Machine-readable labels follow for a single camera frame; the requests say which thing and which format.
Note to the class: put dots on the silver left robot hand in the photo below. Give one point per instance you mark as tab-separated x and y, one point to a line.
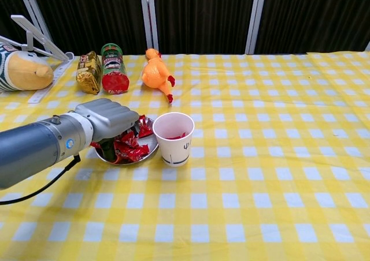
110	119

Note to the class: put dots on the red candy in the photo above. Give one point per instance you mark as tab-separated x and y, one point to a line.
121	157
139	151
130	139
170	138
182	135
144	129
94	144

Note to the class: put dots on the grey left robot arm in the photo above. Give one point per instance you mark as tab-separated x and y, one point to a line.
29	151

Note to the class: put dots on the white paper cup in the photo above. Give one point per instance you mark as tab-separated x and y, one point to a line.
173	151

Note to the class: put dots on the round metal plate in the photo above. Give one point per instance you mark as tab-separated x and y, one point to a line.
150	122

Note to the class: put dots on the gold snack packet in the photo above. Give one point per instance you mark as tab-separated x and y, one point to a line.
88	73

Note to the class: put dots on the green Pringles can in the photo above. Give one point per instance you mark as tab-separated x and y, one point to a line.
112	67

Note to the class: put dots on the orange rubber chicken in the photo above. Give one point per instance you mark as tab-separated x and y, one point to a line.
154	73

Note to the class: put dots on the yellow striped plush toy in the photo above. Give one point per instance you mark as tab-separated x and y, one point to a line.
26	73

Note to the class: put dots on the white folding stand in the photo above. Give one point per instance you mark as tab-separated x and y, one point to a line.
29	41

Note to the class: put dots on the black pleated curtain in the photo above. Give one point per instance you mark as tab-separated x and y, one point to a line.
202	12

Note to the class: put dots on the yellow checkered tablecloth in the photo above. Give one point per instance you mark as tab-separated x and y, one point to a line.
260	186

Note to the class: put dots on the grey metal frame post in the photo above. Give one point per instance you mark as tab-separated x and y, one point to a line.
367	46
149	18
30	2
256	18

